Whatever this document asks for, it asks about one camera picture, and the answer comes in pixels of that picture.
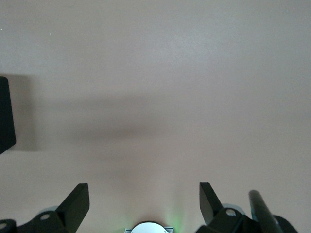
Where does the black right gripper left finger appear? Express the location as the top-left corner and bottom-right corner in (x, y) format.
(18, 183), (89, 233)

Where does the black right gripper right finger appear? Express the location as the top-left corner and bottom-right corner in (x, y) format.
(195, 181), (255, 233)

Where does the black plastic box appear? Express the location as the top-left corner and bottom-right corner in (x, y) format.
(0, 76), (17, 155)

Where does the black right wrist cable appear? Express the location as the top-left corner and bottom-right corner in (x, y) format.
(248, 189), (282, 233)

